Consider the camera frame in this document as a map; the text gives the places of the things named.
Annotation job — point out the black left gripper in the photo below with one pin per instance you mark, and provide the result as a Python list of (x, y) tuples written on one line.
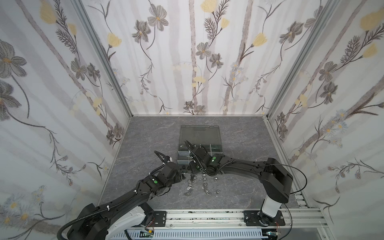
[(173, 167)]

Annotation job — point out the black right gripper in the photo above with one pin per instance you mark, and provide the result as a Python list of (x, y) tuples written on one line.
[(197, 153)]

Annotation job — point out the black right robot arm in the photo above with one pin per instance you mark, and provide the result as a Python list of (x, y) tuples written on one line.
[(277, 181)]

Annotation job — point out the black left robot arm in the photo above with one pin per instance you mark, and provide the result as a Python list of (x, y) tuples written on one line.
[(93, 223)]

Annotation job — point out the green transparent compartment box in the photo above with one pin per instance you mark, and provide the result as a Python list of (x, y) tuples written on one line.
[(207, 136)]

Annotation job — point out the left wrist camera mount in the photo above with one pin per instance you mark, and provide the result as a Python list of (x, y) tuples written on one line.
[(168, 159)]

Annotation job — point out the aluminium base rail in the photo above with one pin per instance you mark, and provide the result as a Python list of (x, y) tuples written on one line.
[(144, 223)]

